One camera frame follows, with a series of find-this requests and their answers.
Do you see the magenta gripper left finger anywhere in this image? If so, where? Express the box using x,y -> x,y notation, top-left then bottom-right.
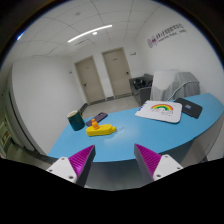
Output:
47,145 -> 96,187

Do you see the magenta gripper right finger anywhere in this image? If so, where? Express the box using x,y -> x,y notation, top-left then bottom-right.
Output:
134,144 -> 182,183

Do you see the dark green mug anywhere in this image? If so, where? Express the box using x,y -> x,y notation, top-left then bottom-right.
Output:
67,110 -> 85,131

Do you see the white rainbow drawing board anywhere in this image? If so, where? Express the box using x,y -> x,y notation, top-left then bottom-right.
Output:
135,100 -> 182,123

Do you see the purple smartphone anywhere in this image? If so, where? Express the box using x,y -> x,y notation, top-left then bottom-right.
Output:
86,112 -> 108,127

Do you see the black notebook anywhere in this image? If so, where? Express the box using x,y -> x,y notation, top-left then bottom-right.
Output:
175,98 -> 202,119

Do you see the dark grey armchair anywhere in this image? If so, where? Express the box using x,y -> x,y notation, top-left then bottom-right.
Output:
129,74 -> 153,105

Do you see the grey covered chair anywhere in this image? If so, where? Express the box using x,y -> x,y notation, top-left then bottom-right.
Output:
150,69 -> 200,101

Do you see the left beige door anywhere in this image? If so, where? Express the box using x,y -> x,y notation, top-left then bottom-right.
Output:
75,57 -> 105,104

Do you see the beige door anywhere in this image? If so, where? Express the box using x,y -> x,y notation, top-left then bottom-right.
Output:
103,48 -> 131,97
75,57 -> 105,104

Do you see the right beige door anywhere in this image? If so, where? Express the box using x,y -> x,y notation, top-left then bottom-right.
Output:
103,48 -> 131,97

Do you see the long ceiling light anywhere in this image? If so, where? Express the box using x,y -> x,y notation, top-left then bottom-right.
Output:
67,24 -> 113,43

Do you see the wall logo sign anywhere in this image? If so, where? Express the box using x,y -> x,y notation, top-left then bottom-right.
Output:
147,23 -> 186,48

